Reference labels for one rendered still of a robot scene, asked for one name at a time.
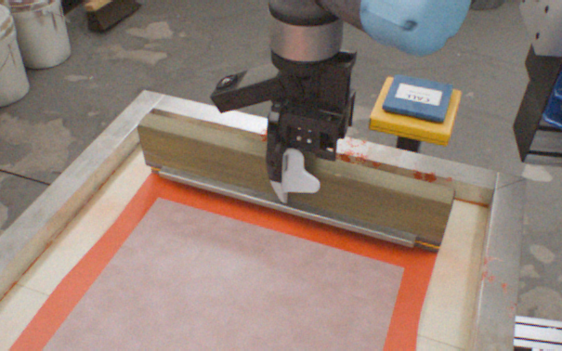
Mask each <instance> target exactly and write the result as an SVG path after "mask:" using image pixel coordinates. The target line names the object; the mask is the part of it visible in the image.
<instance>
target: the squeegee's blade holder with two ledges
mask: <svg viewBox="0 0 562 351"><path fill-rule="evenodd" d="M159 175H160V177H164V178H167V179H171V180H174V181H178V182H181V183H185V184H189V186H192V187H195V188H198V189H204V190H208V191H211V192H214V193H218V194H221V195H225V196H229V197H232V198H235V199H239V200H242V201H246V202H251V203H255V204H258V205H262V206H265V207H268V208H271V209H275V210H278V211H282V212H286V213H289V214H293V215H299V216H302V217H305V218H308V219H312V220H316V221H319V222H322V223H325V224H329V225H332V226H336V227H339V228H345V229H349V230H353V231H356V232H359V233H362V234H366V235H369V236H373V237H375V238H376V239H379V240H383V241H390V242H393V243H396V244H399V245H403V246H406V247H410V248H413V245H414V242H415V238H416V236H415V235H412V234H411V233H408V232H405V231H401V230H397V229H394V228H391V227H384V226H380V225H377V224H374V223H370V222H367V221H363V220H359V219H357V218H353V217H349V216H346V215H342V214H336V213H332V212H329V211H325V210H321V209H319V208H315V207H312V206H308V205H304V204H302V203H298V202H294V201H288V202H287V203H284V202H281V201H280V200H279V198H277V197H274V196H270V195H267V194H264V193H260V192H256V191H253V190H250V189H246V188H240V187H237V185H233V184H230V183H226V182H222V181H218V180H215V179H212V178H208V177H205V176H201V175H195V174H192V173H189V172H185V171H181V170H178V169H174V168H170V167H167V166H163V167H162V168H161V169H160V171H159Z"/></svg>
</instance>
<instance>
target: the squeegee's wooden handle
mask: <svg viewBox="0 0 562 351"><path fill-rule="evenodd" d="M137 130H138V134H139V138H140V143H141V147H142V150H143V155H144V159H145V164H146V165H147V166H150V167H154V168H157V169H161V168H162V167H163V166H167V167H170V168H174V169H178V170H181V171H185V172H189V173H192V174H195V175H199V176H205V177H208V178H212V179H215V180H218V181H222V182H226V183H230V184H233V185H237V187H240V188H244V189H250V190H253V191H256V192H260V193H264V194H267V195H270V196H274V197H277V198H278V196H277V195H276V193H275V191H274V189H273V187H272V185H271V183H270V180H269V179H268V170H267V165H266V151H267V142H264V141H260V140H255V139H251V138H248V137H244V136H237V135H233V134H230V133H225V132H221V131H217V130H214V129H210V128H206V127H203V126H202V125H198V124H195V123H188V122H184V121H180V120H176V119H172V118H168V117H164V116H161V115H157V114H153V113H149V112H148V113H146V114H145V116H144V117H143V118H142V119H141V120H140V121H139V123H138V125H137ZM299 151H301V153H302V154H303V156H304V167H305V169H306V170H307V171H308V172H309V173H310V174H312V175H313V176H315V177H316V178H317V179H318V180H319V181H320V189H319V190H318V191H317V192H315V193H298V192H288V201H292V202H298V203H302V204H304V205H308V206H312V207H315V208H319V209H321V210H325V211H329V212H332V213H336V214H340V215H346V216H349V217H353V218H357V219H359V220H363V221H367V222H370V223H374V224H377V225H380V226H384V227H388V228H394V229H397V230H401V231H405V232H408V233H411V234H412V235H415V236H416V238H415V240H416V241H419V242H422V243H427V244H431V245H434V246H437V247H439V246H441V243H442V240H443V237H444V233H445V230H446V226H447V223H448V220H449V217H450V213H451V207H452V205H453V200H454V196H455V190H454V188H447V187H443V186H440V185H435V184H431V182H426V181H423V180H419V179H415V178H411V177H407V176H404V175H397V174H393V173H389V172H385V171H381V170H377V169H373V168H370V167H366V166H362V165H358V164H354V163H351V162H344V161H339V160H335V162H332V161H327V160H323V159H320V158H316V154H313V153H309V152H305V151H302V150H299Z"/></svg>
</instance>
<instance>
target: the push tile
mask: <svg viewBox="0 0 562 351"><path fill-rule="evenodd" d="M452 89H453V85H452V84H445V83H441V82H436V81H431V80H426V79H421V78H416V77H411V76H406V75H401V74H395V76H394V78H393V82H392V84H391V86H390V88H389V90H388V93H387V95H386V99H384V101H383V104H382V107H381V108H382V110H385V111H394V112H398V113H403V114H408V115H411V116H416V117H421V118H425V119H430V120H435V121H439V122H444V120H445V117H446V113H447V109H448V107H449V103H450V99H451V93H452Z"/></svg>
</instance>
